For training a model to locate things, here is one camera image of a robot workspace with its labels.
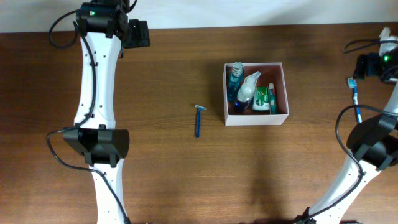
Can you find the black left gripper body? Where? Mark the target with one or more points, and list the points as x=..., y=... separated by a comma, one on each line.
x=138, y=34

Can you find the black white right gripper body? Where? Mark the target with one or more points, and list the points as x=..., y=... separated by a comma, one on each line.
x=363, y=65

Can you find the blue white toothbrush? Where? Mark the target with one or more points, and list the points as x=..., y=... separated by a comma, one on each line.
x=353, y=85

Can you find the green white toothpaste tube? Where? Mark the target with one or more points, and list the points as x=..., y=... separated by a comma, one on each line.
x=272, y=99

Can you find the teal mouthwash bottle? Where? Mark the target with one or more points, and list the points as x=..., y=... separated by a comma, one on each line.
x=235, y=80

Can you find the green soap bar packet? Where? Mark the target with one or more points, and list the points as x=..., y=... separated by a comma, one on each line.
x=261, y=99

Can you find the clear spray bottle blue liquid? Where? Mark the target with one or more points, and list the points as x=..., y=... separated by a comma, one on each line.
x=246, y=92

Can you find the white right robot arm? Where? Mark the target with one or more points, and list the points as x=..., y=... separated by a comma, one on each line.
x=370, y=147

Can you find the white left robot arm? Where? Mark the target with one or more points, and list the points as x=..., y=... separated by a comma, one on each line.
x=105, y=31

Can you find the blue disposable razor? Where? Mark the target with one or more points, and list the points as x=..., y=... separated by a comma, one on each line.
x=198, y=119

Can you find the white cardboard box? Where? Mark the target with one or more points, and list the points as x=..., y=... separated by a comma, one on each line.
x=270, y=73

